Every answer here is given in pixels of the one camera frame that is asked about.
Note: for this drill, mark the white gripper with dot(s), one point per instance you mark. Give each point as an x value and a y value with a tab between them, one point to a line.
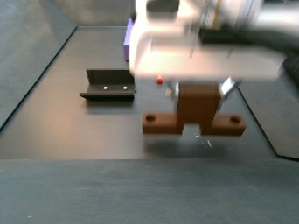
176	42

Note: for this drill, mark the brown T-shaped block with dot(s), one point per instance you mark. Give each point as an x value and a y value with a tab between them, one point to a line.
196	108

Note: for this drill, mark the purple board base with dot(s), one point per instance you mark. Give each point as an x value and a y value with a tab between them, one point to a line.
128	29

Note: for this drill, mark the red cylindrical peg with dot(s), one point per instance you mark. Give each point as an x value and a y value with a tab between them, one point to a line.
159	80

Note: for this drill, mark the black angle bracket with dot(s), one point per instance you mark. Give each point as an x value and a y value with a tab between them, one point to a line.
109	85

